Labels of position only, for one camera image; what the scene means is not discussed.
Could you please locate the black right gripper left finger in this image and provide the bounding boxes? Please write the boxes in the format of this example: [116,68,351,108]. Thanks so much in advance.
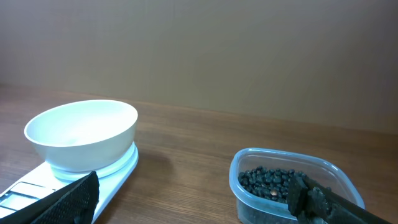
[1,171,100,224]

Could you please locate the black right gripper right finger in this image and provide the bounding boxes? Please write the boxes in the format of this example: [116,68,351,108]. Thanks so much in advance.
[287,176,391,224]

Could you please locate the white digital kitchen scale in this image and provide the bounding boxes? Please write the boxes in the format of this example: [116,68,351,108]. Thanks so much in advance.
[1,144,139,221]

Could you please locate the white bowl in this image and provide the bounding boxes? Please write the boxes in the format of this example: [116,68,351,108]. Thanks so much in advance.
[24,100,138,172]

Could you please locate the black beans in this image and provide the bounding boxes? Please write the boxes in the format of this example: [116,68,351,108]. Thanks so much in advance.
[229,166,308,205]

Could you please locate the clear plastic food container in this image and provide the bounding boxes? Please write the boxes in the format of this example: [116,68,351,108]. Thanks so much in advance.
[229,148,365,223]

